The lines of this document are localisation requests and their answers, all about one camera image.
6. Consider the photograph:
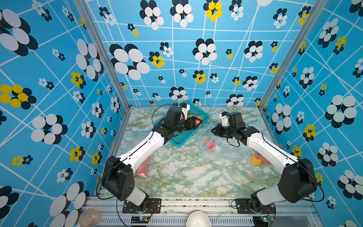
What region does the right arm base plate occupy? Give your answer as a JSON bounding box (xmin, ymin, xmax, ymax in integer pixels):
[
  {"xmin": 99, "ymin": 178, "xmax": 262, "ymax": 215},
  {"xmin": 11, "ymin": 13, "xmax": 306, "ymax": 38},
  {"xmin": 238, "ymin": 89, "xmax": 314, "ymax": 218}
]
[{"xmin": 234, "ymin": 198, "xmax": 276, "ymax": 215}]

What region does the clear zip bag blue zipper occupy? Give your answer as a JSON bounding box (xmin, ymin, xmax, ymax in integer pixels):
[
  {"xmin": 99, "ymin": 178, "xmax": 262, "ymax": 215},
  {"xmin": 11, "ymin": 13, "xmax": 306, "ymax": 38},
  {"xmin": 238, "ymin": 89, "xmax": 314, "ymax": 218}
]
[{"xmin": 132, "ymin": 132, "xmax": 160, "ymax": 177}]

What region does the pink lumpy object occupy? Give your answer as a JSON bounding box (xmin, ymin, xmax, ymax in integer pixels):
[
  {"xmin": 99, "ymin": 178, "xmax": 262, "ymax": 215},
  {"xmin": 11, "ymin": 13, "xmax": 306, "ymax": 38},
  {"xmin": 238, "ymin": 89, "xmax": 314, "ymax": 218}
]
[{"xmin": 78, "ymin": 209, "xmax": 101, "ymax": 227}]

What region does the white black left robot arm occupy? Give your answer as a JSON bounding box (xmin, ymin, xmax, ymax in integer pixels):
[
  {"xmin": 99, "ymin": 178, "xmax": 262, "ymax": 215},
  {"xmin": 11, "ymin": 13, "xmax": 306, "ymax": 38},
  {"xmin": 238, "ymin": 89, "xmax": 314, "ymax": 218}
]
[{"xmin": 100, "ymin": 116, "xmax": 203, "ymax": 210}]

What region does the teal plastic mesh basket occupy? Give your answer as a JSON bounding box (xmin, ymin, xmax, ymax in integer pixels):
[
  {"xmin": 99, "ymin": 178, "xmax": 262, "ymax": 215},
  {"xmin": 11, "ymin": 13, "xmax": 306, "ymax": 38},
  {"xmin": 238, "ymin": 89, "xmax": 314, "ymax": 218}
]
[{"xmin": 152, "ymin": 102, "xmax": 210, "ymax": 147}]

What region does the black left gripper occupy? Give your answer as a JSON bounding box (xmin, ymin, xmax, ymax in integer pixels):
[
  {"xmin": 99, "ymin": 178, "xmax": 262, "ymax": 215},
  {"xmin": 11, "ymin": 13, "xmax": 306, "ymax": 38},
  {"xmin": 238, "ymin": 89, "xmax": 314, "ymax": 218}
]
[{"xmin": 173, "ymin": 116, "xmax": 202, "ymax": 133}]

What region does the aluminium front rail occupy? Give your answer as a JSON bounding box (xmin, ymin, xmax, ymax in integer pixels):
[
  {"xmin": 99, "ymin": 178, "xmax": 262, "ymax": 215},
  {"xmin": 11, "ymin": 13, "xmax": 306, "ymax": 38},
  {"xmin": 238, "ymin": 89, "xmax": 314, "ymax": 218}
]
[{"xmin": 85, "ymin": 197, "xmax": 323, "ymax": 227}]

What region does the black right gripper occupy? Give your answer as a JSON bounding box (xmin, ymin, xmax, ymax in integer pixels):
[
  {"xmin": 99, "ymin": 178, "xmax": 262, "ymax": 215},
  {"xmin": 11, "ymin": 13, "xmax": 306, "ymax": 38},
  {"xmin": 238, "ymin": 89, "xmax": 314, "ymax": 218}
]
[{"xmin": 210, "ymin": 124, "xmax": 236, "ymax": 139}]

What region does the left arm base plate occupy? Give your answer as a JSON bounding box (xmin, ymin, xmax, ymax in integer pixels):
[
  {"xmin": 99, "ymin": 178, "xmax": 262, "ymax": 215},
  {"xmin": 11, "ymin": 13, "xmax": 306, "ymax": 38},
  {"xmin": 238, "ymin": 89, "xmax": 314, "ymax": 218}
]
[{"xmin": 122, "ymin": 198, "xmax": 162, "ymax": 214}]

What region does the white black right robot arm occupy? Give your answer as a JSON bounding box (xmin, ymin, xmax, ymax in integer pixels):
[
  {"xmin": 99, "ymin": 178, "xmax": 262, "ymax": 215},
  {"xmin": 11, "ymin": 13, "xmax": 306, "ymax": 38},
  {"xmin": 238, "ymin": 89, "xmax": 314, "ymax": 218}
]
[{"xmin": 211, "ymin": 124, "xmax": 319, "ymax": 213}]

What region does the yellow round peach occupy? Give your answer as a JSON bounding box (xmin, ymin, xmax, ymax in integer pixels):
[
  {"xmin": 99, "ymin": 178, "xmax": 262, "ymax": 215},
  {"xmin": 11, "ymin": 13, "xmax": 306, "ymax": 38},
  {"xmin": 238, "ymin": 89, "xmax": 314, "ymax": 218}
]
[{"xmin": 251, "ymin": 155, "xmax": 262, "ymax": 166}]

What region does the white bowl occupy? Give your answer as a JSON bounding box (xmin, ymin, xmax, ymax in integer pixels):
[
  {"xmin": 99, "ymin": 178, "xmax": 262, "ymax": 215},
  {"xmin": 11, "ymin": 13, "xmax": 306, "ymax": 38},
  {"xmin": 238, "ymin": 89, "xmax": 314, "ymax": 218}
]
[{"xmin": 186, "ymin": 211, "xmax": 211, "ymax": 227}]

